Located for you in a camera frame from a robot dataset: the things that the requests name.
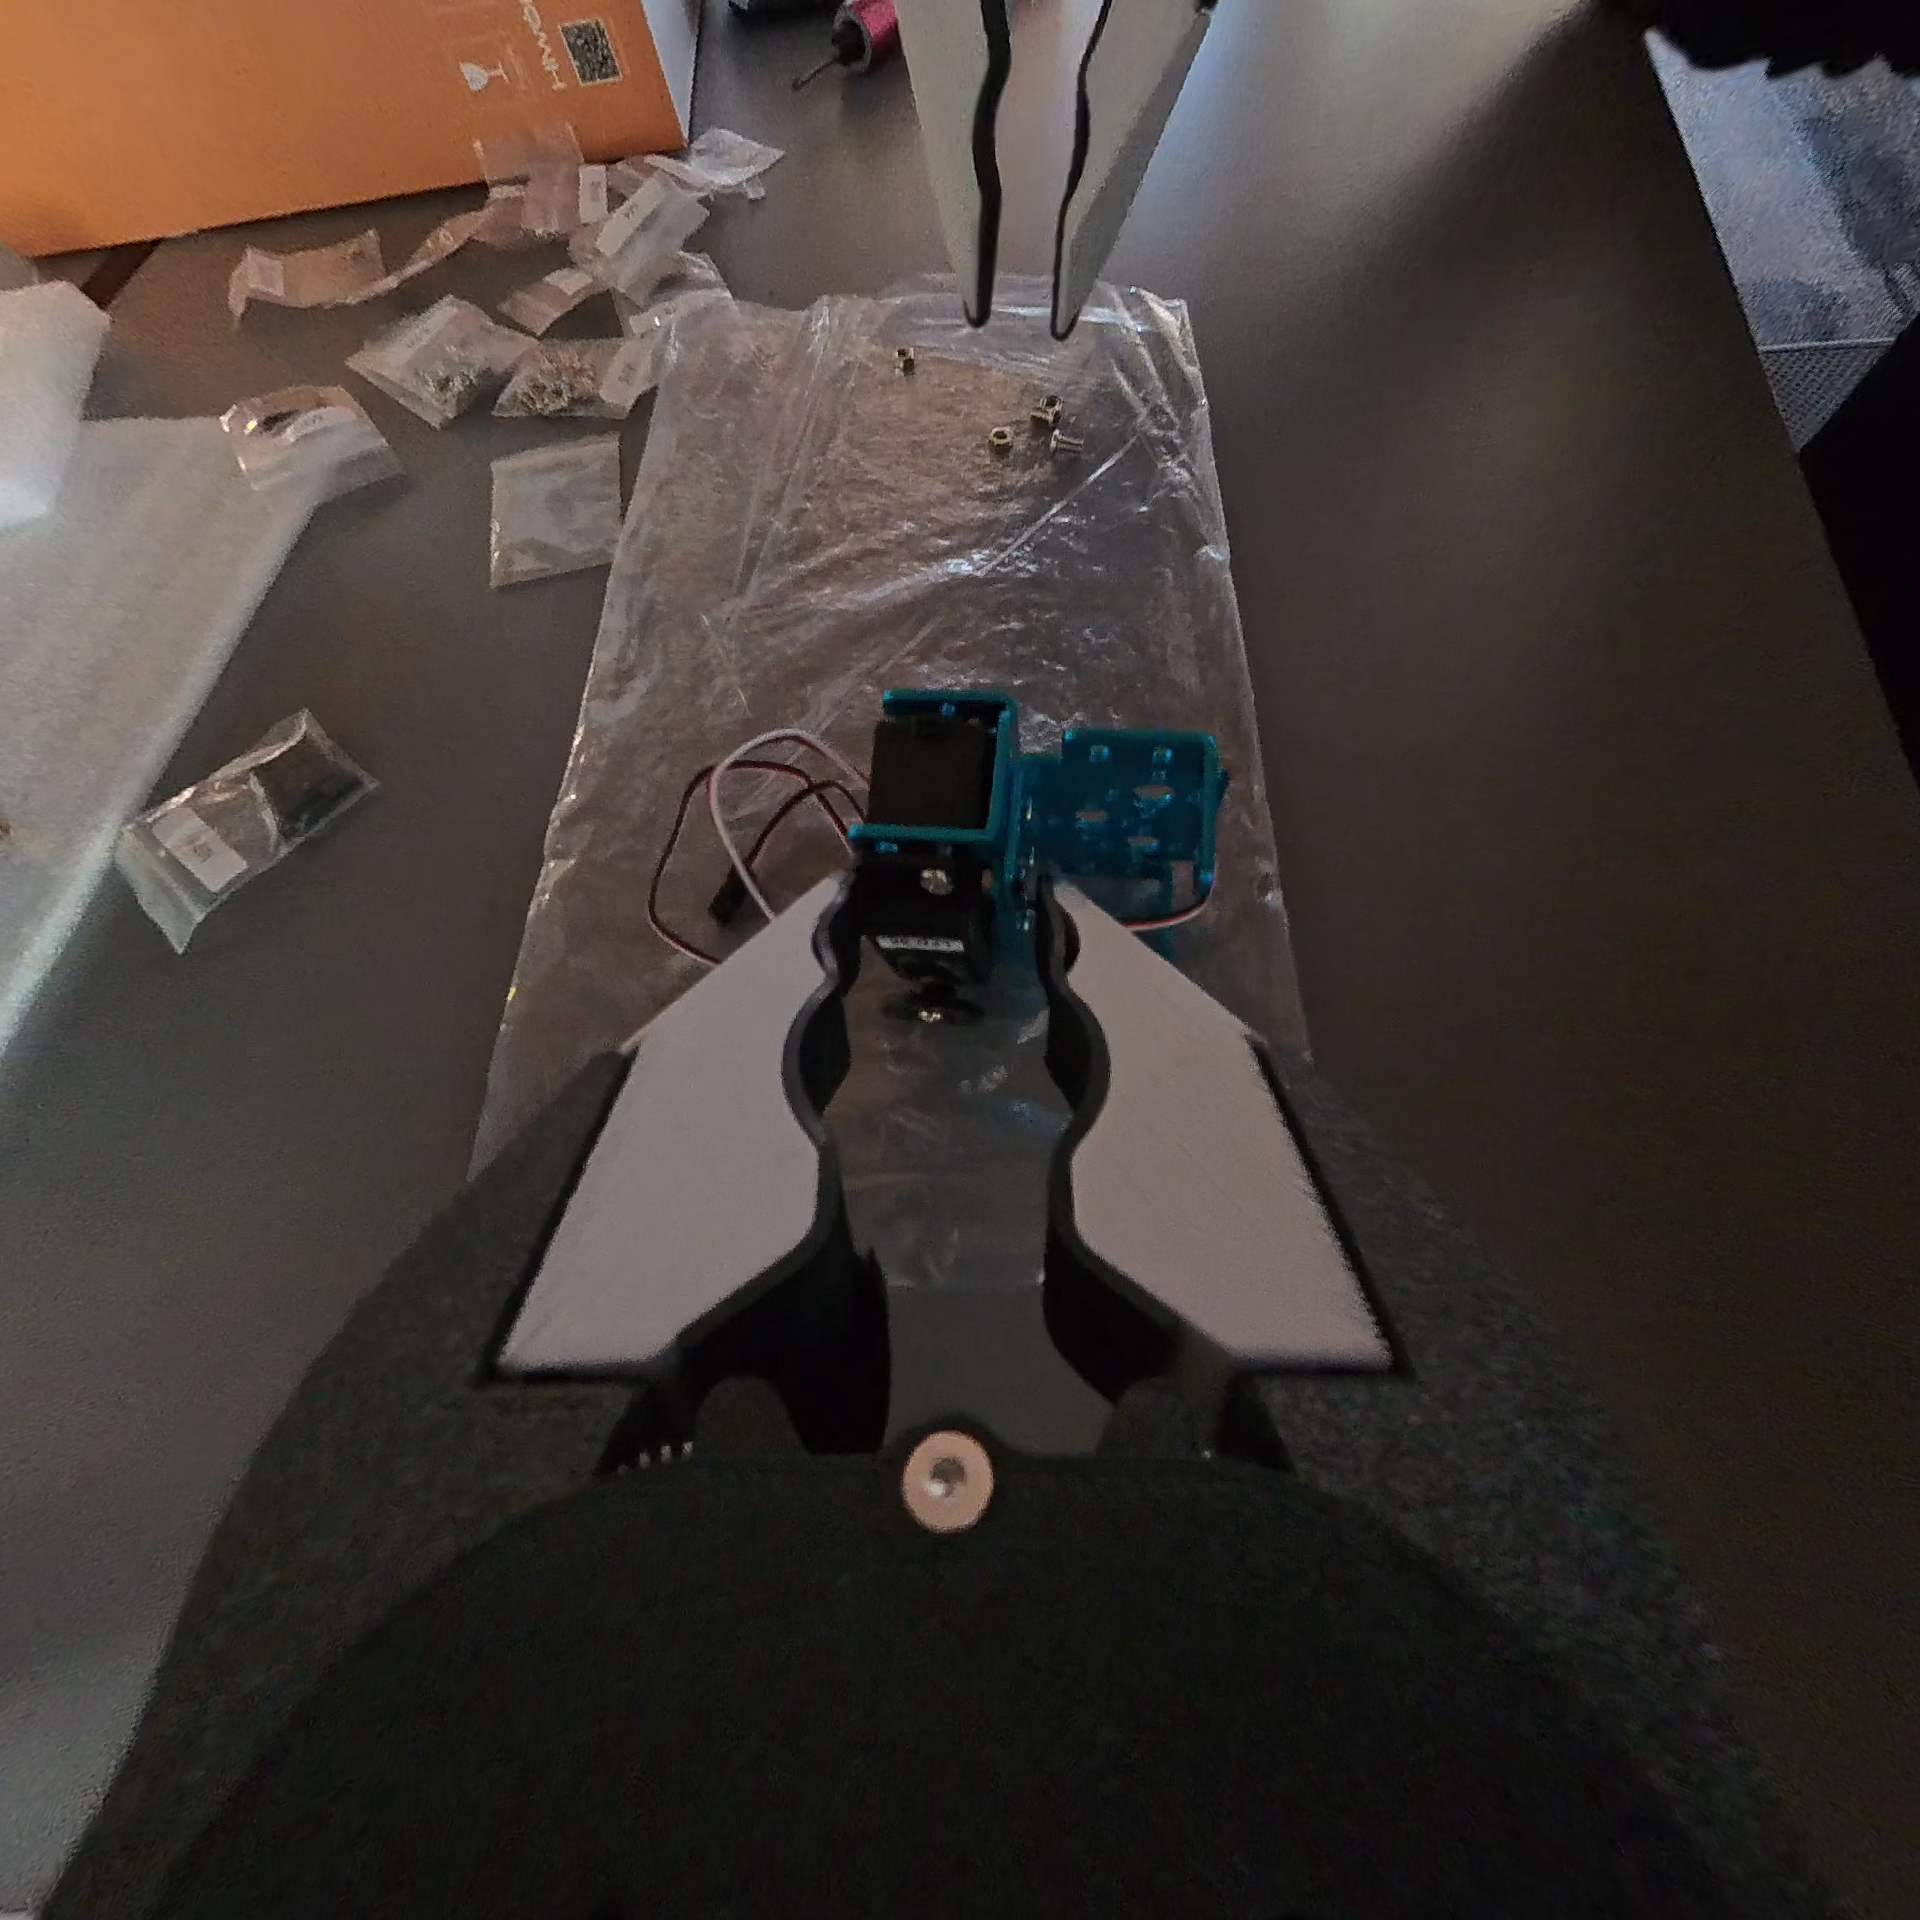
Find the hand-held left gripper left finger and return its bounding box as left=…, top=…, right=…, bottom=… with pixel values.
left=491, top=880, right=865, bottom=1377

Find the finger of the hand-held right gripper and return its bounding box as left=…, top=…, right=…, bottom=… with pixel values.
left=1047, top=0, right=1222, bottom=339
left=897, top=0, right=1010, bottom=328

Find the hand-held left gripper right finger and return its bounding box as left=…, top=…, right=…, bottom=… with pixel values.
left=1042, top=880, right=1395, bottom=1374

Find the blue perforated metal bracket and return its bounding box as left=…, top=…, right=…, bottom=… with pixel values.
left=1019, top=721, right=1240, bottom=938

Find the small red tool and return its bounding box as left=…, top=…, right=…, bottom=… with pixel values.
left=803, top=0, right=903, bottom=80

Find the large clear plastic bag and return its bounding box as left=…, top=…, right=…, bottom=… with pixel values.
left=468, top=277, right=1320, bottom=1296

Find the pile of clear screw bags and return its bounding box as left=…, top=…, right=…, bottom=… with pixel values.
left=223, top=127, right=788, bottom=594

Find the zip bag with black parts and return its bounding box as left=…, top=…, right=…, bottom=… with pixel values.
left=116, top=707, right=378, bottom=952

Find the orange cardboard box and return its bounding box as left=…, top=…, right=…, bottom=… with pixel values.
left=0, top=0, right=699, bottom=261

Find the white foam sheet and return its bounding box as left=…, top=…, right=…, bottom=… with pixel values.
left=0, top=421, right=324, bottom=1050

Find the person's black clothing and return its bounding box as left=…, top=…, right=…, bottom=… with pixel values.
left=1798, top=333, right=1920, bottom=961

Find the red white black servo cable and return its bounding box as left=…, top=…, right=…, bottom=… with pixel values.
left=647, top=726, right=1250, bottom=938

